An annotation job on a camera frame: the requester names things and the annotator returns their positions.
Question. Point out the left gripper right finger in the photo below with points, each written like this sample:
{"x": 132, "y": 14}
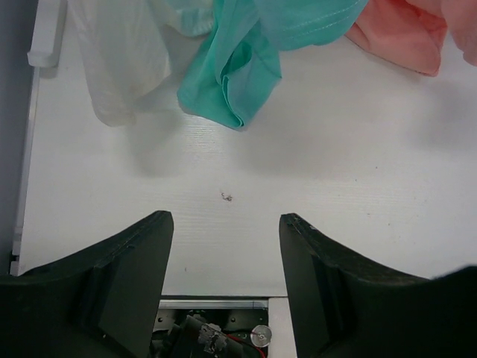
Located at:
{"x": 343, "y": 304}

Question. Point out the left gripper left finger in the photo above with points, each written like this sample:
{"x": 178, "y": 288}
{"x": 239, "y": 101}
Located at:
{"x": 101, "y": 301}

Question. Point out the salmon pink t shirt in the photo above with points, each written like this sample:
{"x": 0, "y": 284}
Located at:
{"x": 411, "y": 34}

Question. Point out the pale mint white shirt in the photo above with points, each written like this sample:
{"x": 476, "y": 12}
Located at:
{"x": 124, "y": 53}

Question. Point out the teal green t shirt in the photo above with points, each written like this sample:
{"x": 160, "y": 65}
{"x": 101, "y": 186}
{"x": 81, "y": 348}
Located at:
{"x": 237, "y": 66}

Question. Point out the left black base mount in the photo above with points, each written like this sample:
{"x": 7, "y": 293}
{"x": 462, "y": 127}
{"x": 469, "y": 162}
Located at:
{"x": 211, "y": 327}

